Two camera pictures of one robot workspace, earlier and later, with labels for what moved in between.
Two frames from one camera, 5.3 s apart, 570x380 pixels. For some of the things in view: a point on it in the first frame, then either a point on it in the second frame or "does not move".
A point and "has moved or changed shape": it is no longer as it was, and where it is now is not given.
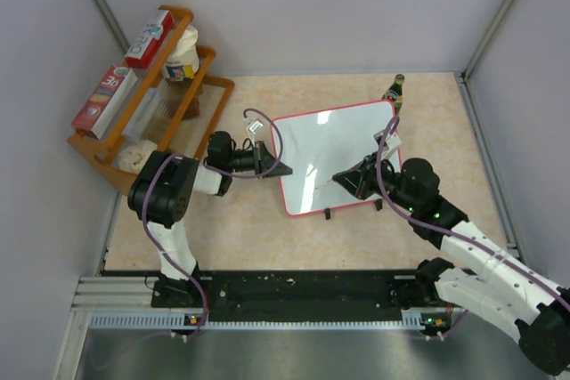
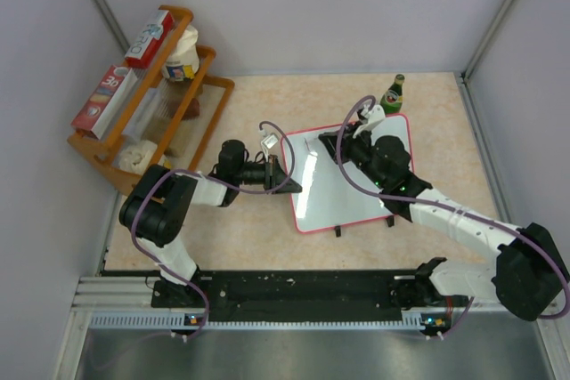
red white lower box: (104, 101) does not move
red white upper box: (147, 47) does not move
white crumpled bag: (133, 157) does not move
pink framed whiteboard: (318, 145) has moved or changed shape
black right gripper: (358, 181) to (347, 141)
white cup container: (184, 58) does not move
